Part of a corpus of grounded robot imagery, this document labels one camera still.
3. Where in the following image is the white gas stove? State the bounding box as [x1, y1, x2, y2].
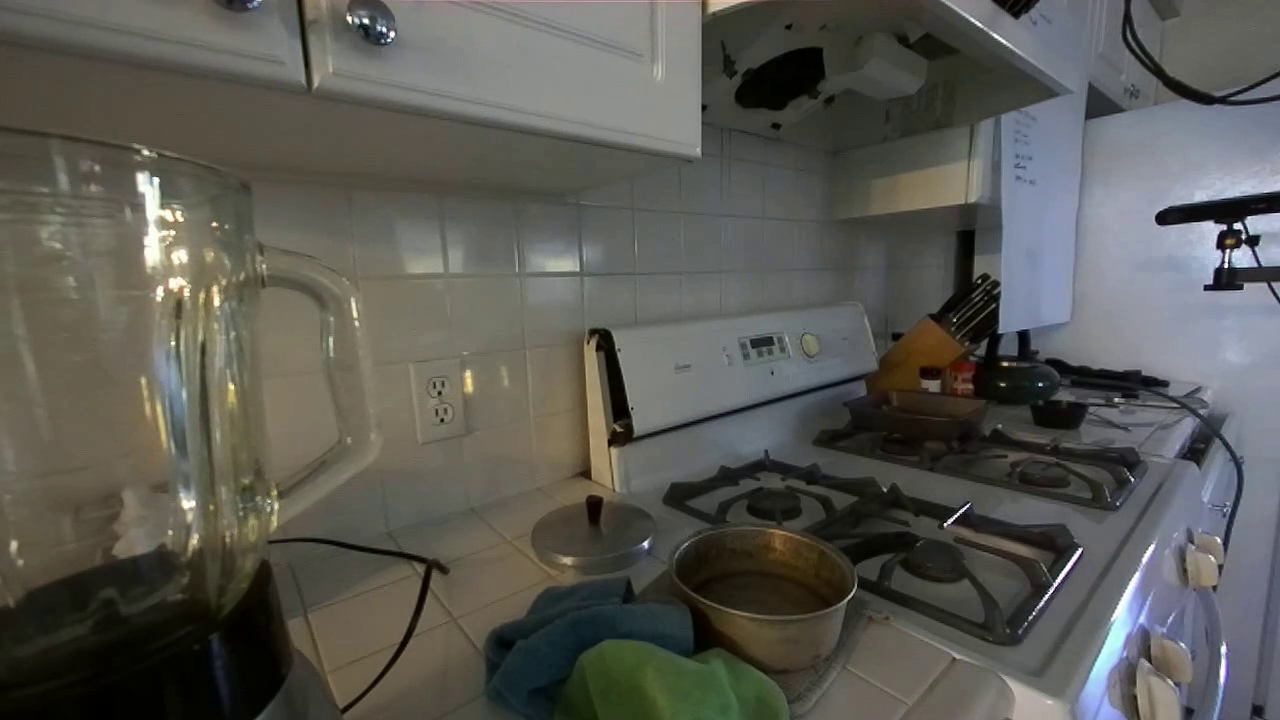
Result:
[581, 301, 1246, 720]

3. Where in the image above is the metal pot lid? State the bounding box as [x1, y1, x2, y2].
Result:
[529, 490, 661, 575]

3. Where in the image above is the wooden knife block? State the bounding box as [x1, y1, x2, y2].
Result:
[872, 314, 978, 404]

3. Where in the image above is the blue cloth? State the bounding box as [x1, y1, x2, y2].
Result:
[481, 571, 697, 720]

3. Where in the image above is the white cabinet door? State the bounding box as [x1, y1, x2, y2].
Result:
[0, 0, 312, 97]
[302, 0, 709, 159]

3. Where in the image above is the green cloth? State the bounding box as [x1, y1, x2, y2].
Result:
[555, 634, 793, 720]

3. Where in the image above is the black double burner grate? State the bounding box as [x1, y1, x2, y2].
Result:
[661, 450, 1089, 646]
[812, 397, 1151, 514]

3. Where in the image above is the green bowl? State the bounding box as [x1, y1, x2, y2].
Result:
[978, 355, 1072, 408]

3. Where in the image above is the white range hood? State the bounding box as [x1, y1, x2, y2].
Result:
[702, 0, 1113, 151]

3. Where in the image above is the glass blender jar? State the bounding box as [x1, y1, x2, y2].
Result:
[0, 123, 383, 645]

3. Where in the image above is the black blender base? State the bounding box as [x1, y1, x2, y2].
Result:
[0, 556, 296, 720]

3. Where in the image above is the white stove knob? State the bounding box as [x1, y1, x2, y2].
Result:
[1150, 633, 1196, 691]
[1134, 654, 1186, 720]
[1182, 533, 1230, 590]

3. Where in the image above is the white wall outlet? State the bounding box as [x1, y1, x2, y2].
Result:
[408, 355, 473, 447]

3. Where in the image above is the metal saucepan with black handle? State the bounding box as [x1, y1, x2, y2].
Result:
[670, 520, 923, 674]

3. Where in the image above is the black handled knife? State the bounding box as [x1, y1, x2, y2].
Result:
[933, 301, 992, 351]
[948, 270, 1006, 325]

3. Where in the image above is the thin black blender cable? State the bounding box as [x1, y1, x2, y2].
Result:
[266, 533, 452, 717]

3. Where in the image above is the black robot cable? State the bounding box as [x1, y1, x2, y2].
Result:
[1116, 0, 1280, 109]

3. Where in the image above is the black camera on mount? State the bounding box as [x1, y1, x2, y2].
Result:
[1151, 186, 1280, 297]

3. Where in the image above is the black power cable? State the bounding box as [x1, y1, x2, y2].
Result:
[1064, 355, 1252, 544]

